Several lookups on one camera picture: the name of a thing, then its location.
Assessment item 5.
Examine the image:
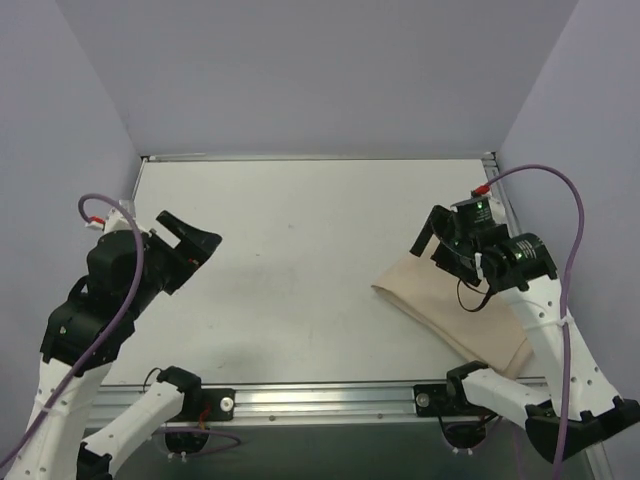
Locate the beige wrapping cloth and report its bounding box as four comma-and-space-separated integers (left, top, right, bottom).
372, 249, 532, 379

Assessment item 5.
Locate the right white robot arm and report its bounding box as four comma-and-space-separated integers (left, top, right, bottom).
410, 195, 639, 462

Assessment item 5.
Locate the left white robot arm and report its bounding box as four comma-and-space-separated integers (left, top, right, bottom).
2, 211, 222, 479

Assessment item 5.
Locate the right aluminium side rail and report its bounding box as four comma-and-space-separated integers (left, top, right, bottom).
481, 152, 521, 237

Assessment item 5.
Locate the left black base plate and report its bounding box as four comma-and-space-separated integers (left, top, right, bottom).
182, 388, 236, 423

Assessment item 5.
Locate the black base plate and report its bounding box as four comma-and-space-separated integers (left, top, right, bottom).
412, 383, 487, 418
182, 388, 236, 423

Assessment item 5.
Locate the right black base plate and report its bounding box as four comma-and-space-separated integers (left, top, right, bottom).
412, 383, 487, 418

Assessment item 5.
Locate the aluminium front rail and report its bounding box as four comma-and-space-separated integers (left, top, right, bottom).
89, 382, 551, 426

